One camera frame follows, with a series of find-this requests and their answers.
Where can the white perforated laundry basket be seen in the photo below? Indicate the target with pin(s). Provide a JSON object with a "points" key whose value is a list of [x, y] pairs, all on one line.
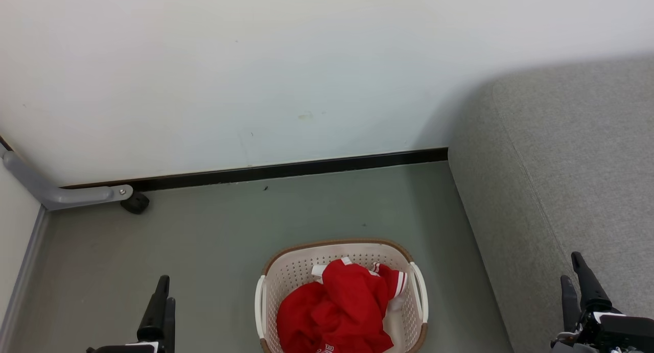
{"points": [[291, 276]]}

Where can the grey metal frame leg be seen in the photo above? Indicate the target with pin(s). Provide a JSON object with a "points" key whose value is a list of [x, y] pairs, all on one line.
{"points": [[30, 182]]}

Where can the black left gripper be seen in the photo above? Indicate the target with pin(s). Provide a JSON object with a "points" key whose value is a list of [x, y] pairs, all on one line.
{"points": [[125, 348]]}

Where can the red and white jersey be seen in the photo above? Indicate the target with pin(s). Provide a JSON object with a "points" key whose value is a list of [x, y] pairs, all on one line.
{"points": [[337, 312]]}

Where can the black wall baseboard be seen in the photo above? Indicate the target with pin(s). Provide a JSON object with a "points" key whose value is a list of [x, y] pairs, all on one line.
{"points": [[306, 167]]}

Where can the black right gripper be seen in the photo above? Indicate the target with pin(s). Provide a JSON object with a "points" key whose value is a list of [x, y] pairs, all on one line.
{"points": [[613, 332]]}

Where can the grey skirting strip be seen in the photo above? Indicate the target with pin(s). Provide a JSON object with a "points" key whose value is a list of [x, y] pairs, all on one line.
{"points": [[23, 271]]}

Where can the grey fabric sofa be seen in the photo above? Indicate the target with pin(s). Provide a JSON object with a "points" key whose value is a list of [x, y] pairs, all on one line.
{"points": [[562, 189]]}

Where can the black caster wheel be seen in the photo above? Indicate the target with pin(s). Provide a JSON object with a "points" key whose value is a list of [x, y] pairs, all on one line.
{"points": [[136, 203]]}

